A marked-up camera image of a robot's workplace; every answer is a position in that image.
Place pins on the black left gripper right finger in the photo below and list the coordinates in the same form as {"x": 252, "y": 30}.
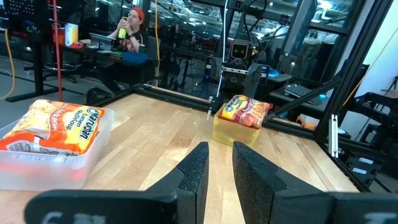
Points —
{"x": 258, "y": 193}

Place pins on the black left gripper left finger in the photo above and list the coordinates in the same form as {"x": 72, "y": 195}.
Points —
{"x": 186, "y": 199}

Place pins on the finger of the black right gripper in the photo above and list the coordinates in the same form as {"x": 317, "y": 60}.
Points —
{"x": 231, "y": 84}
{"x": 256, "y": 81}

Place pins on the red Maruchan noodle pack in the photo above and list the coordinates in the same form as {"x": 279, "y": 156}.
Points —
{"x": 245, "y": 112}

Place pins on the orange Maruchan noodle pack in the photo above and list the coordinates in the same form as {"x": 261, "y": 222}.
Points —
{"x": 62, "y": 124}

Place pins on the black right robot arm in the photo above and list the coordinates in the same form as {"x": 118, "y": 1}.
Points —
{"x": 247, "y": 31}

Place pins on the blue round object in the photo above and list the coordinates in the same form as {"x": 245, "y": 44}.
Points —
{"x": 273, "y": 73}

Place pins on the black keyboard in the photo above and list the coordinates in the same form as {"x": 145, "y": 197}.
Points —
{"x": 298, "y": 90}

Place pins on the yellow plastic container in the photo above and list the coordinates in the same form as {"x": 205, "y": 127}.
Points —
{"x": 230, "y": 133}

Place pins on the blue bag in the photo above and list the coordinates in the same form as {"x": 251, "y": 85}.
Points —
{"x": 135, "y": 58}

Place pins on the clear plastic container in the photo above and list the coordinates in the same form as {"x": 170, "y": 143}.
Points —
{"x": 104, "y": 133}

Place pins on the person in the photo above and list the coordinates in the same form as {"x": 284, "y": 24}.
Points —
{"x": 133, "y": 40}

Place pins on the black labelled power box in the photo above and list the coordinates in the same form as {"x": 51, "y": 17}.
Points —
{"x": 367, "y": 169}

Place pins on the black equipment stand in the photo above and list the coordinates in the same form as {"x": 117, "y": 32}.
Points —
{"x": 373, "y": 102}

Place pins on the yellow green drink bottle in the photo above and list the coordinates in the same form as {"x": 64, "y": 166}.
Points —
{"x": 122, "y": 32}

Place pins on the grey laptop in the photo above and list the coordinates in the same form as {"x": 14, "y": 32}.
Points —
{"x": 101, "y": 42}

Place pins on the red metal stand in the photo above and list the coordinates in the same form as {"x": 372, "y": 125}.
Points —
{"x": 57, "y": 62}

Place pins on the orange box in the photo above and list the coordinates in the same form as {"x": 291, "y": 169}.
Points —
{"x": 59, "y": 36}

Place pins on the black pegboard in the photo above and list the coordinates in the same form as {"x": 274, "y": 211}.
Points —
{"x": 20, "y": 6}

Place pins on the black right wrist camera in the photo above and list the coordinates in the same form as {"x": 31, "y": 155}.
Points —
{"x": 240, "y": 51}

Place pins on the black aluminium table frame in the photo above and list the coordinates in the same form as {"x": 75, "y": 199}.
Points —
{"x": 174, "y": 95}

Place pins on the silver aluminium bracket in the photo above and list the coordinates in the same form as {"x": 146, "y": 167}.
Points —
{"x": 334, "y": 137}

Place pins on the black desk frame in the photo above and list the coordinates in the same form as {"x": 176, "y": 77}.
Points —
{"x": 37, "y": 68}

